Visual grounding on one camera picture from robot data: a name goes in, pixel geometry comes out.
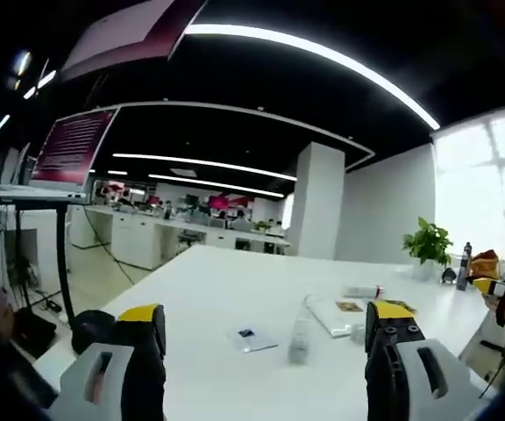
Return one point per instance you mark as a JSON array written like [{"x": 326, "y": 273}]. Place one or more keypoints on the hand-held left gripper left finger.
[{"x": 147, "y": 377}]

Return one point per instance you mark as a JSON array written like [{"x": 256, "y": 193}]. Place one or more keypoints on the brown skincare sachet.
[{"x": 349, "y": 305}]

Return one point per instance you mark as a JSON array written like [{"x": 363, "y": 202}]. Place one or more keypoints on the floor power strip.
[{"x": 53, "y": 304}]

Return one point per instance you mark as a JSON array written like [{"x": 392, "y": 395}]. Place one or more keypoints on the white square pillar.
[{"x": 316, "y": 201}]

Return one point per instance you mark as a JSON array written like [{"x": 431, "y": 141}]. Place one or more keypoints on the small dark round gadget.
[{"x": 448, "y": 276}]

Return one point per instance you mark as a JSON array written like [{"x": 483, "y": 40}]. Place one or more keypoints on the clear skincare bottle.
[{"x": 300, "y": 335}]

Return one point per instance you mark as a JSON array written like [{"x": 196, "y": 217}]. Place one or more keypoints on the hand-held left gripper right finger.
[{"x": 386, "y": 377}]

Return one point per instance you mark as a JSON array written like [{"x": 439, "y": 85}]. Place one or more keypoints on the dark spray bottle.
[{"x": 464, "y": 269}]

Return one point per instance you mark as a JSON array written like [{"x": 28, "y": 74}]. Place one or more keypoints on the white office counter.
[{"x": 147, "y": 237}]

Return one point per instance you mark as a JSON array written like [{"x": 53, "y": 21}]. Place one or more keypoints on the bright window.
[{"x": 482, "y": 184}]

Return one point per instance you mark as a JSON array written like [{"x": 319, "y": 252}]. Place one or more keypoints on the orange snack bag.
[{"x": 485, "y": 262}]

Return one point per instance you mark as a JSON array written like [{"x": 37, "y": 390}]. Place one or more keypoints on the long white skincare box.
[{"x": 329, "y": 316}]

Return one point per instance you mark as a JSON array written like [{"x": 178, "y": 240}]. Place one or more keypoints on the white skincare sachet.
[{"x": 252, "y": 341}]

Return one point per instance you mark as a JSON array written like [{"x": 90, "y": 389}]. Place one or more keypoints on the long ceiling light strip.
[{"x": 322, "y": 52}]

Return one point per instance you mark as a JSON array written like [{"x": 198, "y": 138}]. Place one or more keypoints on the short ceiling light strip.
[
  {"x": 204, "y": 166},
  {"x": 217, "y": 184}
]

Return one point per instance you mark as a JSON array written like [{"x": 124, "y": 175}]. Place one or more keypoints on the black laptop stand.
[{"x": 64, "y": 263}]

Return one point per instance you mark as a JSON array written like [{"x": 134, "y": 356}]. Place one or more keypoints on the hanging ceiling screen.
[{"x": 116, "y": 35}]

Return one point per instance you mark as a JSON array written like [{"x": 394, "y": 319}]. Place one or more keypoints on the open laptop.
[{"x": 70, "y": 149}]

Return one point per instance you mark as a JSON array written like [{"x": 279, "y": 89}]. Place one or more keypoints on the green potted plant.
[{"x": 428, "y": 245}]

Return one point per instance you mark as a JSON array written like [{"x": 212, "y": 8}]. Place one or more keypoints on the black round stool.
[{"x": 94, "y": 329}]

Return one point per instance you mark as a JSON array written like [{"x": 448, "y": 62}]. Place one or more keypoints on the white skincare tube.
[{"x": 362, "y": 290}]

